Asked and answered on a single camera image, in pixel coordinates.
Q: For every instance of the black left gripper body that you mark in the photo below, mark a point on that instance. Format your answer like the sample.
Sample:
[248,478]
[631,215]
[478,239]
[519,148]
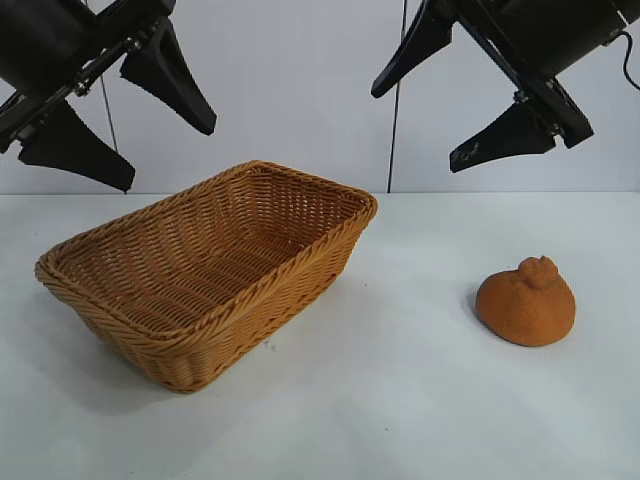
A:
[45,40]

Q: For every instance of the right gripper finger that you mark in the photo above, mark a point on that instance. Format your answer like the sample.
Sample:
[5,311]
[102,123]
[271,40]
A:
[420,45]
[510,137]

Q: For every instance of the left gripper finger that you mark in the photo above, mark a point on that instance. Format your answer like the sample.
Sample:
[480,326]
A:
[165,75]
[65,145]

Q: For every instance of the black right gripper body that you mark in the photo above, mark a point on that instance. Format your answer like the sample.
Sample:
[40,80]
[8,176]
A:
[550,35]

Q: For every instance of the tan woven wicker basket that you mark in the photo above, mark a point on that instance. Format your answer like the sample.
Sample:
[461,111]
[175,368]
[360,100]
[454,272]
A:
[200,250]

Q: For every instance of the bumpy orange fruit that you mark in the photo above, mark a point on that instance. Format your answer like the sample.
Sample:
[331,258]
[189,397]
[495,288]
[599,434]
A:
[525,310]

